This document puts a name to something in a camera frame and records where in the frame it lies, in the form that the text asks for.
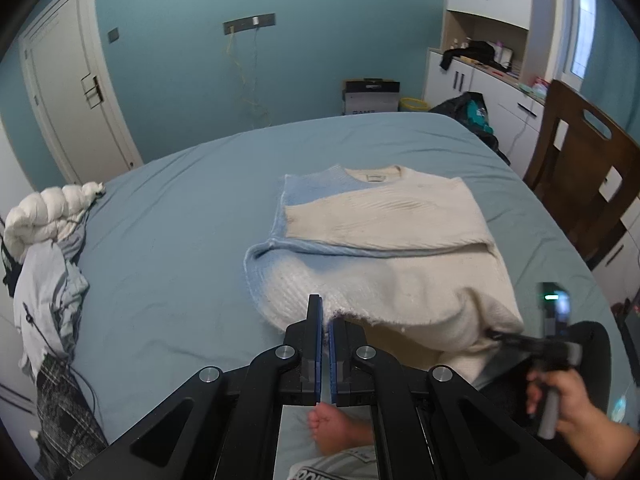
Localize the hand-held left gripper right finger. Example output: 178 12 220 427
329 317 586 480

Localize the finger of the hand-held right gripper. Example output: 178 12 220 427
486 329 532 348

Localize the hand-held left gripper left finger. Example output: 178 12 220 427
70 294 323 480

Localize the cream and blue knit sweater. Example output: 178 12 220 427
244 164 526 383

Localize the person's right forearm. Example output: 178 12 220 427
565 405 640 480

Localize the pile of light clothes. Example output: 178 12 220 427
0 220 91 376

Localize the person's right hand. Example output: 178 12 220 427
526 369 608 439

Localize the black round furniture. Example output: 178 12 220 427
570 320 613 411

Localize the person's bare foot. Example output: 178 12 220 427
307 402 375 453

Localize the black device with red light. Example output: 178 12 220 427
612 297 640 361

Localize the person's printed grey garment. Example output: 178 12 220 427
287 447 378 480

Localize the white low drawer unit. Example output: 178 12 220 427
592 210 640 311

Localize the brown wooden chair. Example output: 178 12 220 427
522 79 640 271

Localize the bed with blue sheet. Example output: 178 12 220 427
65 112 621 461

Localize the black and teal bag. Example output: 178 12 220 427
429 91 511 166

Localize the white cabinet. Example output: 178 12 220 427
422 0 551 176

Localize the dark plaid cloth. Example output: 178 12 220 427
35 355 108 476

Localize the black cardboard box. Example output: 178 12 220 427
342 78 401 116

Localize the black garment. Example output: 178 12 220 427
439 40 513 72

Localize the white down jacket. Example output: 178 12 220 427
2 182 106 261

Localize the window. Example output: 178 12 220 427
562 0 598 81

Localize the white door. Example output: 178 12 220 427
19 0 143 186

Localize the yellow cable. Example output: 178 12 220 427
225 32 261 111

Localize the grey cable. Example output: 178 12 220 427
249 27 273 126

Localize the grey wall power strip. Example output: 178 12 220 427
223 12 277 35

